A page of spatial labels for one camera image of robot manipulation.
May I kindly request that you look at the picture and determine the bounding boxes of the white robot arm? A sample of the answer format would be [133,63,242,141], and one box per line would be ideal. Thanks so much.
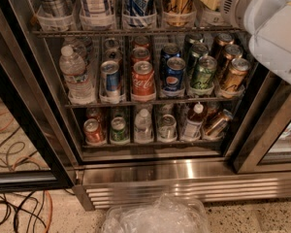
[200,0,291,84]

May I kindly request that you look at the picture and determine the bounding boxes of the gold can top shelf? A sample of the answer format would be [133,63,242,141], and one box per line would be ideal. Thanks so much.
[163,0,195,27]

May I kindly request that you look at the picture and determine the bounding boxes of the gold can rear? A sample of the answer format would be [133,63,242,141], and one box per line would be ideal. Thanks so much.
[210,33,235,58]

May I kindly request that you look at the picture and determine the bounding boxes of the green can rear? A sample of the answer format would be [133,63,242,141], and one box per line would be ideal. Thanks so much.
[183,33,204,58]

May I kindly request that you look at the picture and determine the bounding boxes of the blue pepsi can rear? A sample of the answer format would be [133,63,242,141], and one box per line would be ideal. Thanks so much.
[160,43,180,78]

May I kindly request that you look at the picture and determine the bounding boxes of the blue pepsi can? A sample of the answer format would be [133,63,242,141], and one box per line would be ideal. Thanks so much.
[163,56,185,91]
[160,43,180,78]

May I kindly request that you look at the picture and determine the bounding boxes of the red coca-cola can rear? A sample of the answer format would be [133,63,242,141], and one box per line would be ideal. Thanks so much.
[133,36,150,50]

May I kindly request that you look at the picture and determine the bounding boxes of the red coca-cola can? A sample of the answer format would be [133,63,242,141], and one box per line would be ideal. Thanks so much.
[132,61,154,96]
[133,36,150,50]
[131,47,150,65]

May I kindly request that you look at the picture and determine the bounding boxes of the green can front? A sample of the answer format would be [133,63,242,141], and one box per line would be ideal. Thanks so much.
[190,55,217,89]

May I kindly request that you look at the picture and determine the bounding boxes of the blue pepsi can front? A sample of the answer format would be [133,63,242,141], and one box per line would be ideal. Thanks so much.
[163,56,185,91]

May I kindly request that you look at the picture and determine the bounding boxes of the gold can front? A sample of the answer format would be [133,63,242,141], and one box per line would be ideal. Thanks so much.
[219,58,250,92]

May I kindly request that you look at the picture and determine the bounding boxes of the red coca-cola can front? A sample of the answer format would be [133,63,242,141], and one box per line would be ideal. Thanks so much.
[132,61,154,96]

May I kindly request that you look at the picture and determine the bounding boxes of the stainless steel display fridge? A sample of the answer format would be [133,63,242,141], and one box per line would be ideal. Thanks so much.
[30,0,291,210]

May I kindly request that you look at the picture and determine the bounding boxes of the silver can rear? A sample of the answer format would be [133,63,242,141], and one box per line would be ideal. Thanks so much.
[103,38,120,50]

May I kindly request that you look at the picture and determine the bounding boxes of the blue silver can front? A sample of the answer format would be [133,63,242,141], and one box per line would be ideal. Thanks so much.
[100,60,120,97]

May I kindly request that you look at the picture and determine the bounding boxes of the tipped gold can bottom shelf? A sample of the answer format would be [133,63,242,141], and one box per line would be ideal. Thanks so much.
[204,109,233,137]

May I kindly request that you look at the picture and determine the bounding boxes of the silver can bottom shelf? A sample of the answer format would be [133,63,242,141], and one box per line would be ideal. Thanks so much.
[158,115,177,140]

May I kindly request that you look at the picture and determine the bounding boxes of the water bottle rear middle shelf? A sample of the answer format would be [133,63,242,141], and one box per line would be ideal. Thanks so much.
[63,37,92,64]

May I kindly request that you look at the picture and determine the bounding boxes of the clear water bottle bottom shelf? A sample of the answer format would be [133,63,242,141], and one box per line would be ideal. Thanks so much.
[134,109,152,143]

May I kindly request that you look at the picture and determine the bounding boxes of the clear water bottle shelf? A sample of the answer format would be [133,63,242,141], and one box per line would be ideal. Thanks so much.
[134,109,152,143]
[59,46,94,105]

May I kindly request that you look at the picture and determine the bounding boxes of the clear water bottle middle shelf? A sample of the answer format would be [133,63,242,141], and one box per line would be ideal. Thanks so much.
[59,46,94,105]

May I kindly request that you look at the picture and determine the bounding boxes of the right glass fridge door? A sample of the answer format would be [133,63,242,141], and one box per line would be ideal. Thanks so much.
[232,81,291,175]

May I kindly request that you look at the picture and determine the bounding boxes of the green can bottom shelf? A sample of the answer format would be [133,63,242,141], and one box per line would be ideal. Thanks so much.
[111,116,127,142]

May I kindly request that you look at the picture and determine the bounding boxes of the orange can bottom shelf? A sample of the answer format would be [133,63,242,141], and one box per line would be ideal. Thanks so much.
[83,118,105,144]

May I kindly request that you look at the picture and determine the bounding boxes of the open glass fridge door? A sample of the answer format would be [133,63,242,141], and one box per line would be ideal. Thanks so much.
[0,0,76,192]

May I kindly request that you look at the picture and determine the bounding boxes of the brown tea bottle white cap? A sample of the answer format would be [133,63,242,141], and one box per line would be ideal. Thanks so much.
[181,103,207,141]

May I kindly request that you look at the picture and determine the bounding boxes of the clear plastic bag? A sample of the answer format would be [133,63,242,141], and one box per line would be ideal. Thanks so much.
[101,194,210,233]

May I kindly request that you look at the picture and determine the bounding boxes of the black floor cables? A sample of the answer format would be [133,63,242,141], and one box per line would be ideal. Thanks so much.
[0,126,49,233]

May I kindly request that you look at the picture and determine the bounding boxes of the orange extension cable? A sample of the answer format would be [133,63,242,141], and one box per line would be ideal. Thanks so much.
[0,110,53,233]

